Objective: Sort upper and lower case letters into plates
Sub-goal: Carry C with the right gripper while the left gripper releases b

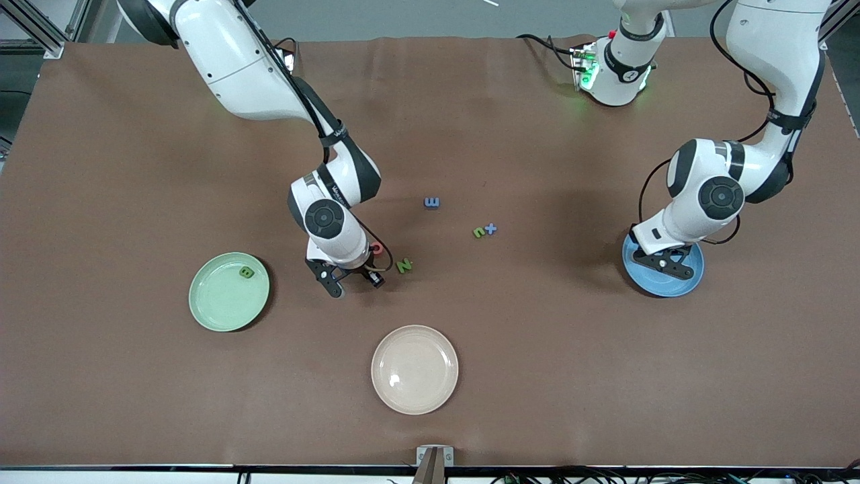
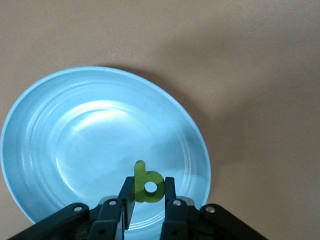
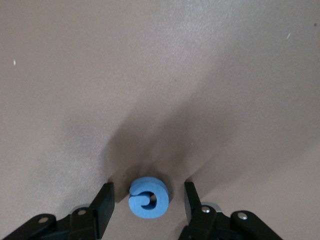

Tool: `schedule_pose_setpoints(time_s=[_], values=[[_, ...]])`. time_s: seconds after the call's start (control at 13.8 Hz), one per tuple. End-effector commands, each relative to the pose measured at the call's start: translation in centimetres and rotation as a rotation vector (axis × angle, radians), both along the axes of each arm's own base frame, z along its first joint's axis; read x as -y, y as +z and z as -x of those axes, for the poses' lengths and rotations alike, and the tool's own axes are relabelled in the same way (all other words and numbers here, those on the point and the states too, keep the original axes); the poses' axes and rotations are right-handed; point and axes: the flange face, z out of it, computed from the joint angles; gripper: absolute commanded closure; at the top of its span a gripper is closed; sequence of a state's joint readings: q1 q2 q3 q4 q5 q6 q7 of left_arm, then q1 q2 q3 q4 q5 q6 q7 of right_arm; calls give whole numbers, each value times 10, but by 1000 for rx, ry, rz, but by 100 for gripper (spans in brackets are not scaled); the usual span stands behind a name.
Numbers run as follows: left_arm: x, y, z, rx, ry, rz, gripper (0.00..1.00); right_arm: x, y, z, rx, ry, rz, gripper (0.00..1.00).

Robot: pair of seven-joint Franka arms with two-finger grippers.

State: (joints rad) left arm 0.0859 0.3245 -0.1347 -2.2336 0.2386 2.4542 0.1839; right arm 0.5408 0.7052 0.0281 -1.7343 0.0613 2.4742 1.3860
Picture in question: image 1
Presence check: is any grey-brown tapered pole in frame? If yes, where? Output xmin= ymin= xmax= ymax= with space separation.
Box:
xmin=411 ymin=449 xmax=447 ymax=484

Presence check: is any cream plate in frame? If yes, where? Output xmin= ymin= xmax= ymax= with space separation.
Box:
xmin=371 ymin=325 xmax=460 ymax=415

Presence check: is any blue plate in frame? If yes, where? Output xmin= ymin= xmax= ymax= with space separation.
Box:
xmin=621 ymin=229 xmax=705 ymax=298

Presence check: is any silver metal bracket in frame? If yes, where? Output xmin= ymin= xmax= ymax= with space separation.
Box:
xmin=416 ymin=445 xmax=454 ymax=467

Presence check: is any green plate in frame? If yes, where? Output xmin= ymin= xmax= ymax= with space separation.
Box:
xmin=188 ymin=252 xmax=271 ymax=333

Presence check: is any black left arm base cable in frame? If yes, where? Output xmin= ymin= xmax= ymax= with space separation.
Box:
xmin=516 ymin=32 xmax=580 ymax=71

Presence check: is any aluminium frame profile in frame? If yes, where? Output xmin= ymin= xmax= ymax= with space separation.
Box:
xmin=816 ymin=0 xmax=860 ymax=52
xmin=0 ymin=0 xmax=91 ymax=58

